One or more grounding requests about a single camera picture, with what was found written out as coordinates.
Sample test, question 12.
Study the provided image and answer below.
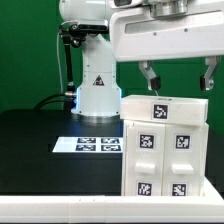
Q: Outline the black cable bundle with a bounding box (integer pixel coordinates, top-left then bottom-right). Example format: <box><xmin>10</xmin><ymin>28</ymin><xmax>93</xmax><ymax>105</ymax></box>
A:
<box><xmin>32</xmin><ymin>93</ymin><xmax>78</xmax><ymax>111</ymax></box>

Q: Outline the white cabinet body box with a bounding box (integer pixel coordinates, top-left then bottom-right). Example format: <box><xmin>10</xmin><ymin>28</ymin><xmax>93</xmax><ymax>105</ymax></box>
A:
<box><xmin>121</xmin><ymin>120</ymin><xmax>209</xmax><ymax>197</ymax></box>

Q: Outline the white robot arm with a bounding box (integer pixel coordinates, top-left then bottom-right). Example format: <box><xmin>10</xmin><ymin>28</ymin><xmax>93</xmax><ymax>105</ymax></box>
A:
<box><xmin>59</xmin><ymin>0</ymin><xmax>224</xmax><ymax>123</ymax></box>

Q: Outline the white cabinet door panel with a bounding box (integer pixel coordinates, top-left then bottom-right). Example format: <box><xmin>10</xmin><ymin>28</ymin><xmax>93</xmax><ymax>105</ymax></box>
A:
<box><xmin>162</xmin><ymin>125</ymin><xmax>207</xmax><ymax>196</ymax></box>
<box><xmin>125</xmin><ymin>122</ymin><xmax>165</xmax><ymax>196</ymax></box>

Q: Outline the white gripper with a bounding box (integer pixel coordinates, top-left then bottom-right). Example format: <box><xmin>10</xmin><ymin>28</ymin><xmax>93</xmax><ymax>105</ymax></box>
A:
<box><xmin>110</xmin><ymin>6</ymin><xmax>224</xmax><ymax>91</ymax></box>

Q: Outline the white cabinet top block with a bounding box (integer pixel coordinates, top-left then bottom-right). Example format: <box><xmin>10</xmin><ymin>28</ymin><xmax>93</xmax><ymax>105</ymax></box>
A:
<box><xmin>120</xmin><ymin>95</ymin><xmax>208</xmax><ymax>126</ymax></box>

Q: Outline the white base tag plate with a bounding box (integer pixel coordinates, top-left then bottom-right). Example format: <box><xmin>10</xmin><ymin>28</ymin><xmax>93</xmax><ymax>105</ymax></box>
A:
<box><xmin>53</xmin><ymin>137</ymin><xmax>123</xmax><ymax>153</ymax></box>

